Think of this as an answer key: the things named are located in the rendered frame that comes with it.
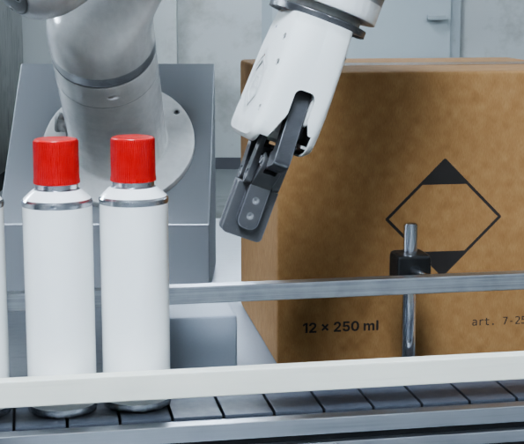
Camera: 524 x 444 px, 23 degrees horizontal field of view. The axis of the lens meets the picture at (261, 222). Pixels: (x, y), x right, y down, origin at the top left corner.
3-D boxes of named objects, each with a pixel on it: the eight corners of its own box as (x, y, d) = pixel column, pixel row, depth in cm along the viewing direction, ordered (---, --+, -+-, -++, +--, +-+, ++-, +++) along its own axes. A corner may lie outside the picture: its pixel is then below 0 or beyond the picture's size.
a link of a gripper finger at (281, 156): (302, 57, 93) (273, 101, 98) (288, 140, 89) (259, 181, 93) (316, 63, 93) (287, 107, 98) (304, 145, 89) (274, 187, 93)
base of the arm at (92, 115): (24, 195, 157) (-3, 98, 142) (68, 77, 168) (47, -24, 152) (174, 219, 155) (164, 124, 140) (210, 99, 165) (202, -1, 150)
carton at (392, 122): (276, 366, 118) (276, 71, 114) (239, 305, 142) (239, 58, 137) (585, 351, 123) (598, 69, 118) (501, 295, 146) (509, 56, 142)
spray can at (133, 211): (105, 415, 95) (99, 140, 92) (100, 394, 100) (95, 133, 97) (174, 410, 96) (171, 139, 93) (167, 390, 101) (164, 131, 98)
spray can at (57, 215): (28, 421, 94) (18, 143, 90) (27, 399, 99) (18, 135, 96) (99, 417, 95) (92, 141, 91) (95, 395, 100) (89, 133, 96)
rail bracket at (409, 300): (409, 431, 107) (414, 236, 104) (386, 403, 114) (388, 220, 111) (446, 428, 107) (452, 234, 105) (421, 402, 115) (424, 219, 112)
